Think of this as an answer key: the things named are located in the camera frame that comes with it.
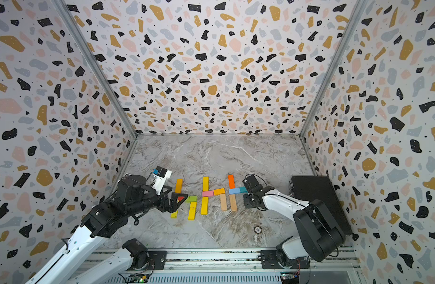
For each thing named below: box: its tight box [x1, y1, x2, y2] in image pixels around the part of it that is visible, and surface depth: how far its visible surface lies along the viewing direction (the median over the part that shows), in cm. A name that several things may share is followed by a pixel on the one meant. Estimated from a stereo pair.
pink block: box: [202, 190, 214, 198], surface depth 95 cm
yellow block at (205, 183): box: [202, 176, 210, 192], surface depth 99 cm
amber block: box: [213, 188, 226, 196], surface depth 97 cm
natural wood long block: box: [219, 193, 228, 212], surface depth 92 cm
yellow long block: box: [200, 196, 209, 215], surface depth 90 cm
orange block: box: [227, 174, 236, 190], surface depth 102 cm
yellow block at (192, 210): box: [187, 201, 197, 221], surface depth 88 cm
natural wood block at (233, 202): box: [229, 194, 238, 212], surface depth 92 cm
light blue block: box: [228, 187, 241, 195], surface depth 97 cm
